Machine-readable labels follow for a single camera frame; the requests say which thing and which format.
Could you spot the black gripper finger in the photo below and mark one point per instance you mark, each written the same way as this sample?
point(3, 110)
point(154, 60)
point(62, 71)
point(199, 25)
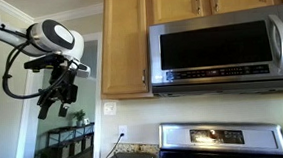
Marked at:
point(63, 110)
point(45, 110)

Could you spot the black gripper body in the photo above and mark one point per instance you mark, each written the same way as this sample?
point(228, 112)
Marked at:
point(61, 84)

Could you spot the tall wooden cabinet door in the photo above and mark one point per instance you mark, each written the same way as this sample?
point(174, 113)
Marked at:
point(124, 43)

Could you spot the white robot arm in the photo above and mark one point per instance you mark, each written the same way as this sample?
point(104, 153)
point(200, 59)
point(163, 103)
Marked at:
point(45, 35)

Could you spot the green potted plant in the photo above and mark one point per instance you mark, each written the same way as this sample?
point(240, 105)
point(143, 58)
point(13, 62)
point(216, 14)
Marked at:
point(79, 116)

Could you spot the small white decor item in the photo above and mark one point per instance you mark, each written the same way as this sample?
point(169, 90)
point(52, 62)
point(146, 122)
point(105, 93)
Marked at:
point(86, 121)

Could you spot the dark shelf unit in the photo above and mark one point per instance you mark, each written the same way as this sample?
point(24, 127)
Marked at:
point(68, 137)

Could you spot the woven storage basket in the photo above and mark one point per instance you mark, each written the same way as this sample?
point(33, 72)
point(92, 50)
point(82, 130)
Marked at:
point(88, 142)
point(64, 153)
point(76, 147)

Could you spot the stainless steel stove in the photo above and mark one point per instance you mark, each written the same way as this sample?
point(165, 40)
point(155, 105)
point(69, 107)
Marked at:
point(219, 137)

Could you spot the stainless steel microwave oven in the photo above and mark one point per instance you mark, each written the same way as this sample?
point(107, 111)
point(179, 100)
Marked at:
point(219, 43)

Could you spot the white door frame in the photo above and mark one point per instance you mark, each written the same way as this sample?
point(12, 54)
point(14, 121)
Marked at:
point(25, 130)

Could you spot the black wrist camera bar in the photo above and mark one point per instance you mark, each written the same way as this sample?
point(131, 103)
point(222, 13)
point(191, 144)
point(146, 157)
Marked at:
point(40, 62)

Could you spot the white light switch plate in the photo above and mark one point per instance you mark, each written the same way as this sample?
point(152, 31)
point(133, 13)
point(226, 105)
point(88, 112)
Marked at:
point(109, 108)

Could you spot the white wall outlet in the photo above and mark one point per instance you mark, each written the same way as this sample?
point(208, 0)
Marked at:
point(122, 130)

